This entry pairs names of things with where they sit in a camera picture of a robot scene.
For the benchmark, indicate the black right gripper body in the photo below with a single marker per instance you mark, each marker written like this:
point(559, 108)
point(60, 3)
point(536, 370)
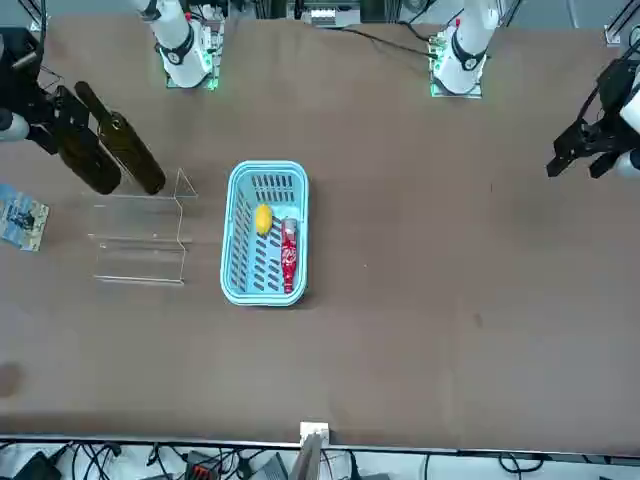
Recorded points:
point(27, 95)

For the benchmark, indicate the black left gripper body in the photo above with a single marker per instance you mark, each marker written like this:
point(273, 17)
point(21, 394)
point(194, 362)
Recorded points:
point(612, 95)

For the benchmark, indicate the dark green glass wine bottle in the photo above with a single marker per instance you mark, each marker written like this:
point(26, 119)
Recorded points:
point(135, 155)
point(92, 167)

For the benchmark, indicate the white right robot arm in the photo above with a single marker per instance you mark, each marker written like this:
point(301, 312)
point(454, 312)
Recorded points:
point(175, 30)

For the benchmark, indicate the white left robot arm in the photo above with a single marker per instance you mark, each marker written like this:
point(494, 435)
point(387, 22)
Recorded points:
point(470, 40)

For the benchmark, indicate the clear acrylic stepped shelf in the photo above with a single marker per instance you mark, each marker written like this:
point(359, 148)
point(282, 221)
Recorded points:
point(145, 235)

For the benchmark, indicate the blue printed packet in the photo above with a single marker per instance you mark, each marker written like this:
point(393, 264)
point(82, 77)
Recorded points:
point(20, 217)

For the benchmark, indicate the yellow lemon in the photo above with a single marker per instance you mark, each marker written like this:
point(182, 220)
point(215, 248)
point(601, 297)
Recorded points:
point(263, 219)

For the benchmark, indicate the light blue plastic basket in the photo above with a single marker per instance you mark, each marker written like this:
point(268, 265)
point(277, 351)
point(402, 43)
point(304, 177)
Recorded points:
point(235, 295)

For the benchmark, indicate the red cola bottle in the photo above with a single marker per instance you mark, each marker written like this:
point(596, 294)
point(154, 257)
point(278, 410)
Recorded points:
point(289, 255)

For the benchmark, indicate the white power strip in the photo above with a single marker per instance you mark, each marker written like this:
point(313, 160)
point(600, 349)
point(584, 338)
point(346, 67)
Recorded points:
point(330, 17)

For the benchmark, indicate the black power adapter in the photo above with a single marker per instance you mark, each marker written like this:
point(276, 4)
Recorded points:
point(37, 465)

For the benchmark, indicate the black hub with orange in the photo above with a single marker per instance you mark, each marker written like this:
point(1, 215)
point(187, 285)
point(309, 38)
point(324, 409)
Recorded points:
point(202, 467)

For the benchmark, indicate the grey power adapter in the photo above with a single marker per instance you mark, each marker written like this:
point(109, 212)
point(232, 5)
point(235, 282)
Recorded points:
point(270, 467)

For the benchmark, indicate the aluminium corner bracket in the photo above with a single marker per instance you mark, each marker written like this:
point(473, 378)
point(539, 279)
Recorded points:
point(613, 35)
point(35, 26)

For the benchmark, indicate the aluminium frame rail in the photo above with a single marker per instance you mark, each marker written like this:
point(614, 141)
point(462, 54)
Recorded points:
point(625, 14)

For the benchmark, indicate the white mounting bracket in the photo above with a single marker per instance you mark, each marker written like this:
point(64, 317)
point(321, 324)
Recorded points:
point(315, 429)

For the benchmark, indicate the aluminium camera post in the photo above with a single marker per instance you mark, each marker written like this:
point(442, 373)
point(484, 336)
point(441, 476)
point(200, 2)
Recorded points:
point(306, 460)

